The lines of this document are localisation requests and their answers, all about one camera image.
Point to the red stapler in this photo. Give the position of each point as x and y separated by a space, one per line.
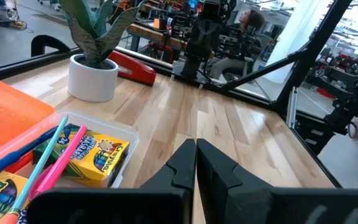
135 70

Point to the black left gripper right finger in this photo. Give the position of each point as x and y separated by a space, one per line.
225 193

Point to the teal pencil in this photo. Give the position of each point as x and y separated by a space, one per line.
42 155

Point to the yellow Crayola washable crayons box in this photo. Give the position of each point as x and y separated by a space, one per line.
104 161

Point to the background wooden table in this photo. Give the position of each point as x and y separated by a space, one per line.
148 32

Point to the blue pen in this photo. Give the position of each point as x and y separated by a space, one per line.
11 157

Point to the background black robot arm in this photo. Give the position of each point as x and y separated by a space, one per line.
202 37

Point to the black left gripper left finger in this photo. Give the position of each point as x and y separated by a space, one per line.
182 174

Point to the green snake plant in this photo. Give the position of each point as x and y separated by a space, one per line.
92 31

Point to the clear plastic pencil box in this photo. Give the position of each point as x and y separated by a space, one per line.
117 130

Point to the orange plastic box lid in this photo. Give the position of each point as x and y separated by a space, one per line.
8 115

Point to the white plant pot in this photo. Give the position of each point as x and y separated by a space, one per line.
92 82

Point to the pink pen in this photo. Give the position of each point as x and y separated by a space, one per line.
64 158

